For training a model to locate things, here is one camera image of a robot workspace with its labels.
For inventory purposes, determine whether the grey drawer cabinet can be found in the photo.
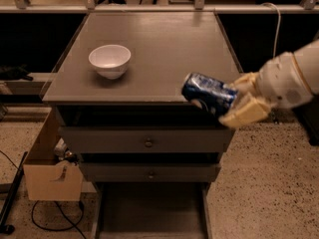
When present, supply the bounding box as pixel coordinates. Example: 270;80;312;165
42;11;243;184

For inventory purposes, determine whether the grey middle drawer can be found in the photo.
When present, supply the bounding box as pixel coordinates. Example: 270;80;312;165
80;162;220;182

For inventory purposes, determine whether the white bowl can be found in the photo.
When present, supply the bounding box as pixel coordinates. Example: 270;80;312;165
88;45;132;80

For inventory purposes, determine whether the white hanging cable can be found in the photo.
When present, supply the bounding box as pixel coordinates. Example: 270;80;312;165
260;2;282;59

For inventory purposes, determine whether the black floor cable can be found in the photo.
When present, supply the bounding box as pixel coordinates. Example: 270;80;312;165
31;199;88;239

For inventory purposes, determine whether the black stand leg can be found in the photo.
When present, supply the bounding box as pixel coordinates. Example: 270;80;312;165
0;151;27;235

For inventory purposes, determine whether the grey open bottom drawer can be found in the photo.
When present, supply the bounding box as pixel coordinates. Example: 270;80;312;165
90;182;213;239

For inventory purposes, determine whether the grey top drawer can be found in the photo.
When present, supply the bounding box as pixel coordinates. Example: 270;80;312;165
59;126;233;153

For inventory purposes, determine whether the cardboard box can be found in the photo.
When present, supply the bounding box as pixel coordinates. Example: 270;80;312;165
23;108;84;202

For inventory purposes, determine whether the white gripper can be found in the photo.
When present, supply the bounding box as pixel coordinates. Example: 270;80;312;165
218;52;314;128

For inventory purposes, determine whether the blue pepsi can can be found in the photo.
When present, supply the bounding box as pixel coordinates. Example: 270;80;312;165
181;73;238;118

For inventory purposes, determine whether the black object on rail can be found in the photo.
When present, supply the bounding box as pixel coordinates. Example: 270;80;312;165
0;65;33;81

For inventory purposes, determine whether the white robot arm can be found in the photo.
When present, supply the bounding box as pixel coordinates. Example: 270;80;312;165
218;40;319;128

